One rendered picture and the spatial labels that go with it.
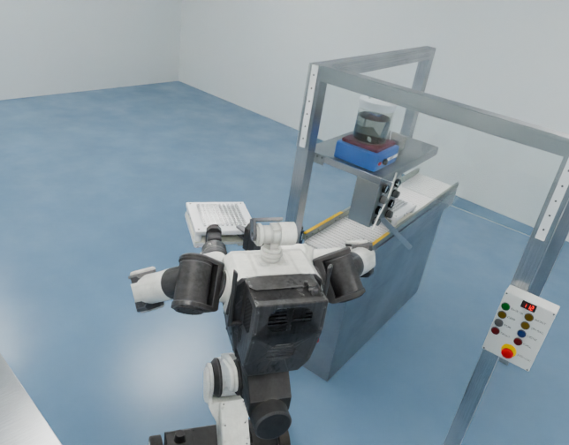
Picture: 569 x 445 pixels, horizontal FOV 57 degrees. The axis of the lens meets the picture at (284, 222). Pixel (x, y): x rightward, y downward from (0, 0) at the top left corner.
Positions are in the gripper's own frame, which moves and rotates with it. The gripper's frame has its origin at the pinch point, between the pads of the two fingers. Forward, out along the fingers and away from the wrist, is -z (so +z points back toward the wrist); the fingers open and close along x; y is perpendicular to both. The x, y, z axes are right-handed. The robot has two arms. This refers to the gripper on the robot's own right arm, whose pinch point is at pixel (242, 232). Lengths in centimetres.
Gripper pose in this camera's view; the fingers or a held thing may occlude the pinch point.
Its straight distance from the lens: 204.8
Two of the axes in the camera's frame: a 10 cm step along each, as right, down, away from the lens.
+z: 7.5, 4.2, -5.1
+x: -1.5, 8.6, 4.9
